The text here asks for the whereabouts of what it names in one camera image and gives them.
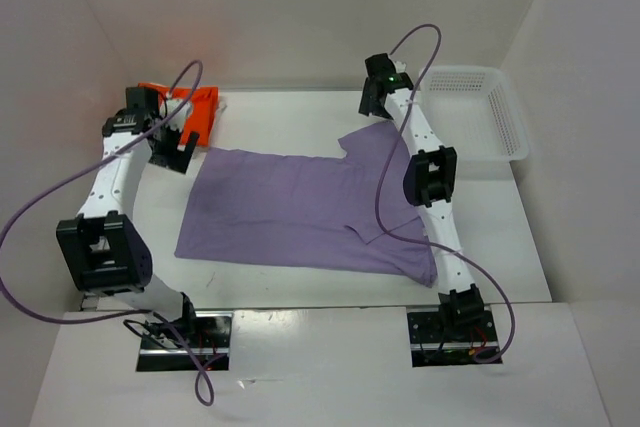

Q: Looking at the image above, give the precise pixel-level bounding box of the white t shirt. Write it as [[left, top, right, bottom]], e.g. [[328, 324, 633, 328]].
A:
[[189, 96, 227, 148]]

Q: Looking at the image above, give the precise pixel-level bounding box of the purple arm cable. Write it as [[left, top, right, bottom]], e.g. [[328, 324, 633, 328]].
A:
[[373, 24, 518, 364], [0, 60, 226, 406]]

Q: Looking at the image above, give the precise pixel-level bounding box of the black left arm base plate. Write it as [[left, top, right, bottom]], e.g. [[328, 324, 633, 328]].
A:
[[129, 311, 233, 373]]

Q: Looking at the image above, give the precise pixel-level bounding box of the orange t shirt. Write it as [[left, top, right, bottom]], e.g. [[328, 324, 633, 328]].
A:
[[138, 82, 219, 147]]

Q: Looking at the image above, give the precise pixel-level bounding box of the lavender t shirt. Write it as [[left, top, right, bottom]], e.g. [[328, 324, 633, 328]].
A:
[[175, 122, 437, 287]]

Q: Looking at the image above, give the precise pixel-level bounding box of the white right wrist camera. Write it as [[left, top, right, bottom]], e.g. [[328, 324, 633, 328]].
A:
[[394, 61, 407, 73]]

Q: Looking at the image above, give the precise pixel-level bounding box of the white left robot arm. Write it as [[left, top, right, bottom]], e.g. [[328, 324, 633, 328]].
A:
[[56, 87, 200, 347]]

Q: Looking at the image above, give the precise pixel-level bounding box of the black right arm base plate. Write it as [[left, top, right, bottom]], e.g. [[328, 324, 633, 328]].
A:
[[406, 307, 500, 368]]

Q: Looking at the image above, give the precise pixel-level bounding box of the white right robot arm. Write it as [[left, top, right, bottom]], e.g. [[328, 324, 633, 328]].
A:
[[359, 53, 484, 340]]

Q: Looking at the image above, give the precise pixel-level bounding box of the white plastic laundry basket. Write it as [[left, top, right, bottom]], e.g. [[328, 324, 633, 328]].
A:
[[420, 65, 530, 163]]

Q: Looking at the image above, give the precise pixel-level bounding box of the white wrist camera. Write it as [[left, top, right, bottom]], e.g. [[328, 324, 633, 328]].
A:
[[160, 98, 194, 132], [394, 61, 407, 73]]

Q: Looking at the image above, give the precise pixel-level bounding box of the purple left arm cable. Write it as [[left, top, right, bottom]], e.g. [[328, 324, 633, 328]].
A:
[[0, 60, 226, 406]]

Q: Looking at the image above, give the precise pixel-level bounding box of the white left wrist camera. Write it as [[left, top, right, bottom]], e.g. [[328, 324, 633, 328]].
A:
[[160, 98, 194, 132]]

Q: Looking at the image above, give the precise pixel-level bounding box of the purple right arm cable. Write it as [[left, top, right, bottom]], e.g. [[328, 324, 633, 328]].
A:
[[373, 24, 518, 364]]

